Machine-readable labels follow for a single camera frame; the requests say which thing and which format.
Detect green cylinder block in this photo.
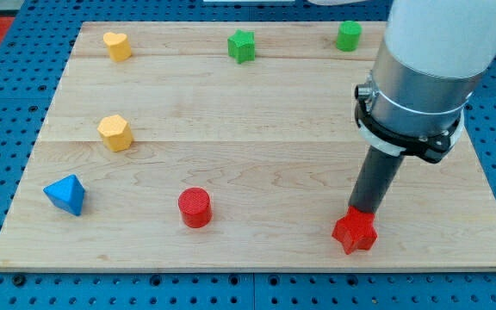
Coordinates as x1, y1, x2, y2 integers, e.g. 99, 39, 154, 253
336, 21, 363, 52

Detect yellow heart block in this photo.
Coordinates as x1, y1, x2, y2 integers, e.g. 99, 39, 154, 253
102, 32, 132, 62

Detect green star block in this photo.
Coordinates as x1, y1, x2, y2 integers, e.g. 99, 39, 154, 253
227, 29, 256, 64

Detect yellow hexagon block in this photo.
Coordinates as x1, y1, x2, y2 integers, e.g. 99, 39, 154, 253
97, 115, 133, 152

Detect light wooden board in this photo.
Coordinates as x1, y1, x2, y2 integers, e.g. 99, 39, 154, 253
0, 22, 496, 273

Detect blue triangle block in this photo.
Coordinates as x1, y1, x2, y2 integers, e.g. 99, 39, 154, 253
43, 174, 85, 216

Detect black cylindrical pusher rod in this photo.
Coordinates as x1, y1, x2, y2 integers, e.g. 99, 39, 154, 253
349, 146, 404, 214

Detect red star block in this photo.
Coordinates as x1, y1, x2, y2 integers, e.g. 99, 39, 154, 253
332, 206, 378, 255

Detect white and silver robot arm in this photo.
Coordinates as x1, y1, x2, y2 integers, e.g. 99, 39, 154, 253
355, 0, 496, 164

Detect red cylinder block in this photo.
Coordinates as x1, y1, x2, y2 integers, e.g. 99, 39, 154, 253
177, 187, 213, 228

